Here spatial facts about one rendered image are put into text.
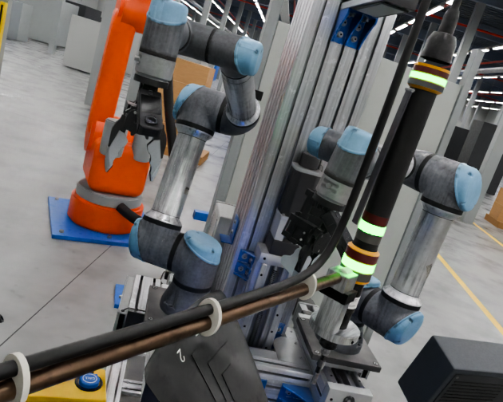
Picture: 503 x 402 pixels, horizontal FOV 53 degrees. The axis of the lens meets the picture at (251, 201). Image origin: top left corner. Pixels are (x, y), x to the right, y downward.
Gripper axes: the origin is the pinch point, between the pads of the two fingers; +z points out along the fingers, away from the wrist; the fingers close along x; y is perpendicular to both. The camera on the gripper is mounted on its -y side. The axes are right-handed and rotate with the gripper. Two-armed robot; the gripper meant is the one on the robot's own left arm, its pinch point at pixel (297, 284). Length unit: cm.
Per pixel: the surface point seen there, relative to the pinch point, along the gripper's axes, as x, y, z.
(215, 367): 45.1, -14.2, -2.9
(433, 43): 36, -17, -49
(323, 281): 43, -21, -20
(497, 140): -1067, 194, -88
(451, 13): 35, -17, -53
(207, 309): 64, -21, -20
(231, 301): 60, -21, -20
